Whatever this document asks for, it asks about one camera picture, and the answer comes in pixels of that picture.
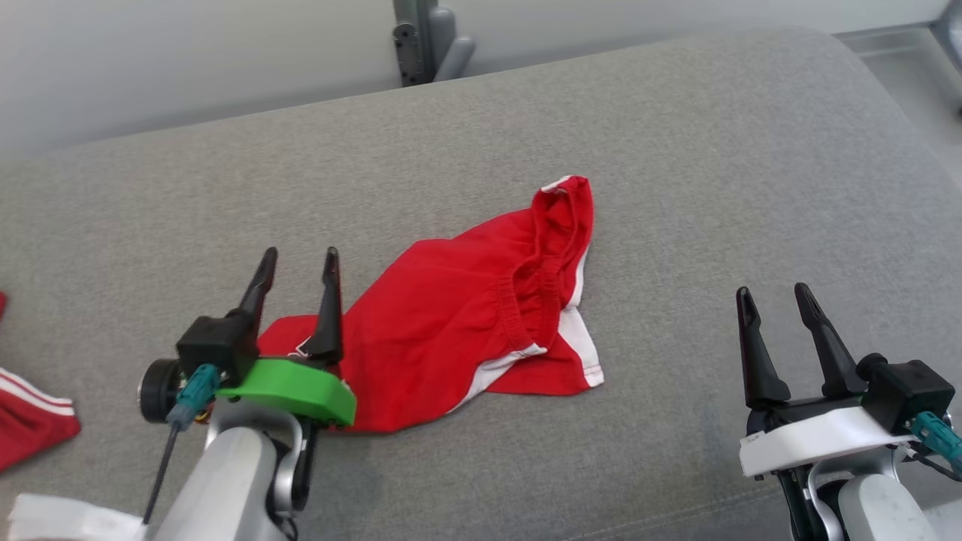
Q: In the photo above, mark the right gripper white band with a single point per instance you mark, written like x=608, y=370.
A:
x=812, y=436

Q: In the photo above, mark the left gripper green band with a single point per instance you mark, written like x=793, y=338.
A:
x=301, y=387

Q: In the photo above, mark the red shorts white side stripes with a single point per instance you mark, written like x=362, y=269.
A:
x=443, y=323

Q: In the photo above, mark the red t-shirt white sleeves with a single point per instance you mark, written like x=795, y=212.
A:
x=30, y=428

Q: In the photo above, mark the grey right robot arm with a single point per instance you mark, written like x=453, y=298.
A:
x=879, y=503

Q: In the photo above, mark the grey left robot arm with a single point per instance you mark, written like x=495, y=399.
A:
x=225, y=481

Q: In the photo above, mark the grey fabric sofa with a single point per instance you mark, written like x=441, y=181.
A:
x=676, y=188

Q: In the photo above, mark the white tape label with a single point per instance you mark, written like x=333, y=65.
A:
x=68, y=518

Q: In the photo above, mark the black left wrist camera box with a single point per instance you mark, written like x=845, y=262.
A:
x=214, y=346

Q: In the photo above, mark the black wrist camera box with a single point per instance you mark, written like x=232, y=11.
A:
x=214, y=346
x=909, y=391

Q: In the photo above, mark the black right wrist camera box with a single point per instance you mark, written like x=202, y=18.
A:
x=909, y=391

